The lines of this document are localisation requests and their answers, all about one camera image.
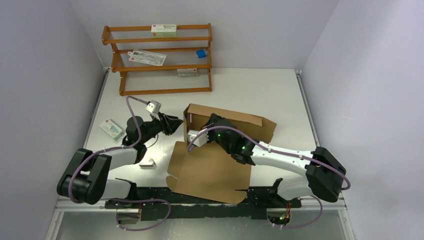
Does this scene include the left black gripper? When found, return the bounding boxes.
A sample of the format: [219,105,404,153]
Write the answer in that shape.
[139,111,184,144]

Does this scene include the brown cardboard box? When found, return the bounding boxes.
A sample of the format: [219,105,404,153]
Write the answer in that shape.
[166,103,277,204]

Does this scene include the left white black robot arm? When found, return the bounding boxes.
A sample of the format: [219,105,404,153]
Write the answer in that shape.
[56,113,184,208]

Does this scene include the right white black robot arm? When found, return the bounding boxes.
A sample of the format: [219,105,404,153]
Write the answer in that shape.
[201,113,347,207]

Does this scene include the small grey product box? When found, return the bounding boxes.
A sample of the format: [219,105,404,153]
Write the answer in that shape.
[176,68,199,77]

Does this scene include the white green product box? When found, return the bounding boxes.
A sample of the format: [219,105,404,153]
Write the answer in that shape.
[150,24,177,38]

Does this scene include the small white red package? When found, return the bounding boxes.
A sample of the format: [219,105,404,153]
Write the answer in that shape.
[138,158,156,169]

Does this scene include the small white flat package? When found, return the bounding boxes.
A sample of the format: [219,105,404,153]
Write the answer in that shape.
[99,119,124,142]

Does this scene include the orange wooden shelf rack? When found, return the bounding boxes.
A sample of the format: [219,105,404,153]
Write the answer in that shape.
[101,23,213,96]

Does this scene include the clear plastic packaged item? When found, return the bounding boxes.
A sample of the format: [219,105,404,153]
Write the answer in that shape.
[127,50,167,66]

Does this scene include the small blue block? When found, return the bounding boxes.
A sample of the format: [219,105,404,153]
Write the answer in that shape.
[195,49,208,59]

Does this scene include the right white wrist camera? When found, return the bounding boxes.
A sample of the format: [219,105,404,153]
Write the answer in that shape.
[187,129,209,148]

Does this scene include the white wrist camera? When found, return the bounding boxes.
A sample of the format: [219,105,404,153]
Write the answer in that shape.
[187,129,209,148]
[145,100,162,118]

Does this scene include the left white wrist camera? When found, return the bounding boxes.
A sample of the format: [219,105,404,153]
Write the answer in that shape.
[145,100,162,118]

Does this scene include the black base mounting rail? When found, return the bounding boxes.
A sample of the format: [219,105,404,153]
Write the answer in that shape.
[104,186,302,222]

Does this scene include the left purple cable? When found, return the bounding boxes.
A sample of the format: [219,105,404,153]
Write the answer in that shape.
[67,95,172,232]

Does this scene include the purple cable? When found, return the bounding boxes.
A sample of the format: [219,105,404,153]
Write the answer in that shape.
[186,125,351,230]
[67,95,172,232]

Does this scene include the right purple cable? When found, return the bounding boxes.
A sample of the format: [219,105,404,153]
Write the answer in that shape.
[186,125,351,230]

